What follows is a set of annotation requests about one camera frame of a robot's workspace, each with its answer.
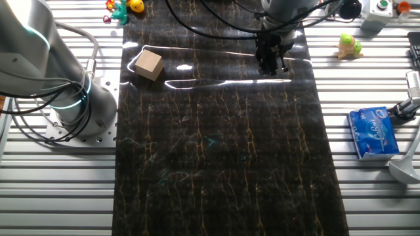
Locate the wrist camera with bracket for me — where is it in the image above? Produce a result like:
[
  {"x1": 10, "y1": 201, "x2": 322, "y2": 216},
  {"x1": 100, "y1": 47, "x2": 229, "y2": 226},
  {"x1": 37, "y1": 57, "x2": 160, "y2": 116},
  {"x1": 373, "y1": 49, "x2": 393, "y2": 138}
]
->
[{"x1": 338, "y1": 0, "x2": 362, "y2": 20}]

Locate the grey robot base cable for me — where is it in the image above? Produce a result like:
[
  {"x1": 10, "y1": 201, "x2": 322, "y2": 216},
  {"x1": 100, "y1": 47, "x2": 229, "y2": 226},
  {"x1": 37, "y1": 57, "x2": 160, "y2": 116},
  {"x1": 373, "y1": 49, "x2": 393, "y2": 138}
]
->
[{"x1": 54, "y1": 20, "x2": 100, "y2": 80}]

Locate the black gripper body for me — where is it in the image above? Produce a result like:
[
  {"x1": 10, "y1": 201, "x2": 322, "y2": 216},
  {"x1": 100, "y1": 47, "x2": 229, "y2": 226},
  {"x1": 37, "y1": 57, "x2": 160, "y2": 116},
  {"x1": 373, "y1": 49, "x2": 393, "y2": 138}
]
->
[{"x1": 255, "y1": 31, "x2": 295, "y2": 62}]

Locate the perforated robot base plate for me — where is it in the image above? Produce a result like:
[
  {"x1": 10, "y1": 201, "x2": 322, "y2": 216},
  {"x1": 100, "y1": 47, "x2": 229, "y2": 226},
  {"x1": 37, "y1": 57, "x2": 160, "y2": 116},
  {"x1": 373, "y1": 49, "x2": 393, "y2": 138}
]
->
[{"x1": 44, "y1": 68, "x2": 121, "y2": 148}]

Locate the blue tissue pack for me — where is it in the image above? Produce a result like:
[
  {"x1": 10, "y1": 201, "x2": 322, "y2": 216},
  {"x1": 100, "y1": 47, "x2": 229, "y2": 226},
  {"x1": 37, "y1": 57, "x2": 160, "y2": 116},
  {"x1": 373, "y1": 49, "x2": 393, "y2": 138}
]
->
[{"x1": 346, "y1": 106, "x2": 401, "y2": 161}]

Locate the grey clamp mount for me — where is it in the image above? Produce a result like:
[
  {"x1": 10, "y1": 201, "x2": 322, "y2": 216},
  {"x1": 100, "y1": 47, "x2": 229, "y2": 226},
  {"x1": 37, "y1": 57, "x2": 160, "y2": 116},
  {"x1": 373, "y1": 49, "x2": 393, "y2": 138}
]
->
[{"x1": 391, "y1": 98, "x2": 420, "y2": 121}]

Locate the black base cable bundle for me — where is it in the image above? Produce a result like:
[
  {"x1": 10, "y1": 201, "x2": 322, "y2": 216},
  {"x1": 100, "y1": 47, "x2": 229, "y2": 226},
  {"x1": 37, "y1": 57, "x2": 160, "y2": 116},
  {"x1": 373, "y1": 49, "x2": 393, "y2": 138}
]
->
[{"x1": 0, "y1": 80, "x2": 93, "y2": 144}]

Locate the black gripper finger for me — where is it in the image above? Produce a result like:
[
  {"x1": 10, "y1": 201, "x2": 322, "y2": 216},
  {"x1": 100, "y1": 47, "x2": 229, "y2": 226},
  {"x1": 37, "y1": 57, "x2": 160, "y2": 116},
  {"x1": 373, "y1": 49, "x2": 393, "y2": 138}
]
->
[
  {"x1": 258, "y1": 58, "x2": 272, "y2": 76},
  {"x1": 271, "y1": 56, "x2": 290, "y2": 77}
]

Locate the clear plastic sheet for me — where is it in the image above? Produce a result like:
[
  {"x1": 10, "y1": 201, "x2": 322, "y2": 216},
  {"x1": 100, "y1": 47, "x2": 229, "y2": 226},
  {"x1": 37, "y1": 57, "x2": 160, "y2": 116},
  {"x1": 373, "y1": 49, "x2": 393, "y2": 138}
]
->
[{"x1": 126, "y1": 45, "x2": 313, "y2": 91}]

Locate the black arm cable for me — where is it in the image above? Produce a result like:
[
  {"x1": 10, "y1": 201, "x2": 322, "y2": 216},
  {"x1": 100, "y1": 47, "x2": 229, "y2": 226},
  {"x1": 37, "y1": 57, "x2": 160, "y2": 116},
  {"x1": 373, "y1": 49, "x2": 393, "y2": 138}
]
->
[{"x1": 163, "y1": 0, "x2": 345, "y2": 41}]

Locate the orange capped bottle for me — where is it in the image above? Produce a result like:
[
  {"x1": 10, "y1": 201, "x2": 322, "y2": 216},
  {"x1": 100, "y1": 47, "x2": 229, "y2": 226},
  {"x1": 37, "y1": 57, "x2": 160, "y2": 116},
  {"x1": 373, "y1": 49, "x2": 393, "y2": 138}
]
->
[{"x1": 396, "y1": 1, "x2": 412, "y2": 23}]

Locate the green beige turtle toy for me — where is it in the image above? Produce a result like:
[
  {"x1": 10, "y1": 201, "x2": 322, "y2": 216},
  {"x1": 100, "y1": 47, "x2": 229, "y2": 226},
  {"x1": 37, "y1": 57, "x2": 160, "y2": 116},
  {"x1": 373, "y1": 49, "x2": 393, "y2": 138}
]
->
[{"x1": 337, "y1": 31, "x2": 364, "y2": 60}]

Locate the grey button box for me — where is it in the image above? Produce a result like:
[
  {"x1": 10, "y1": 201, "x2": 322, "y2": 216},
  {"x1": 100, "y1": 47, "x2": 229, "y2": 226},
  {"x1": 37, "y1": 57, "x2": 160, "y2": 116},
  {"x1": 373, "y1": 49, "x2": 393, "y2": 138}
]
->
[{"x1": 360, "y1": 0, "x2": 395, "y2": 33}]

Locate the silver depth camera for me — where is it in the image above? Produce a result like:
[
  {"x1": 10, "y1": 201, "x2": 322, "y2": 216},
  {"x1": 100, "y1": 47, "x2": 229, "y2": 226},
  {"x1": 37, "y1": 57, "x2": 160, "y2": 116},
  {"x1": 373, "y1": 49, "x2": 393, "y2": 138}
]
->
[{"x1": 405, "y1": 69, "x2": 420, "y2": 106}]

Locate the white plastic ladle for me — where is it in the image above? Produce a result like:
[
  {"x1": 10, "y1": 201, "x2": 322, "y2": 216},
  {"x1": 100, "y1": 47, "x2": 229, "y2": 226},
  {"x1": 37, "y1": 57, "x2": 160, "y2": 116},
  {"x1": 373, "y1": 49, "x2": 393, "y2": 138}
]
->
[{"x1": 388, "y1": 129, "x2": 420, "y2": 185}]

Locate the wooden cube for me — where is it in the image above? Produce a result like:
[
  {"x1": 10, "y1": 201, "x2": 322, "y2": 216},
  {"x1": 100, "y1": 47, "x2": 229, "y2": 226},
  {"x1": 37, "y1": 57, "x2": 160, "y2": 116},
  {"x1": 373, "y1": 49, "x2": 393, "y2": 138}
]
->
[{"x1": 134, "y1": 49, "x2": 165, "y2": 82}]

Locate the teal seal toy with ball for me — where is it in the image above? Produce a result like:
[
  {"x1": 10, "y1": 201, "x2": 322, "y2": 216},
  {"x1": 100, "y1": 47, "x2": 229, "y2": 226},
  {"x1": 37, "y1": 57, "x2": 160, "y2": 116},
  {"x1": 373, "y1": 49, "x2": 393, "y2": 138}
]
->
[{"x1": 102, "y1": 0, "x2": 129, "y2": 26}]

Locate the black marble pattern mat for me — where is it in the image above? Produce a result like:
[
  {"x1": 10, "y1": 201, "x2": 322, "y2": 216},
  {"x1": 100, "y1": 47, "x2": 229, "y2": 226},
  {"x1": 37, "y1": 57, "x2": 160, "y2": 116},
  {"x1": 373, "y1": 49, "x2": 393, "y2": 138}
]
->
[{"x1": 111, "y1": 0, "x2": 350, "y2": 236}]

